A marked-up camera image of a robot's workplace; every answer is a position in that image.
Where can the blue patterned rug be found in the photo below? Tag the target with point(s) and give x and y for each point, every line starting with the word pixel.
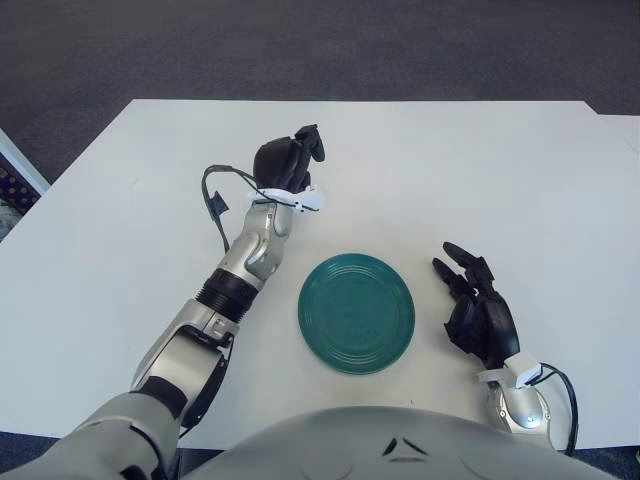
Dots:
pixel 12 197

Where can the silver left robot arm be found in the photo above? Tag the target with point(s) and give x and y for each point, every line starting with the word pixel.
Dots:
pixel 200 320

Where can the green round plate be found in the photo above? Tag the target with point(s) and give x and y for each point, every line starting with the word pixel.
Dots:
pixel 357 314

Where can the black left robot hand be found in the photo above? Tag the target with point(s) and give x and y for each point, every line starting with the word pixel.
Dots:
pixel 277 162

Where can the grey robot torso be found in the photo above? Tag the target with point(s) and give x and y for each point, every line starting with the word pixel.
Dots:
pixel 350 445

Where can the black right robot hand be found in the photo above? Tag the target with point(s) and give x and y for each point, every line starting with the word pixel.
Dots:
pixel 487 320

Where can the white shelf board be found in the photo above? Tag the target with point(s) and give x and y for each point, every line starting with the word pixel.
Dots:
pixel 25 162

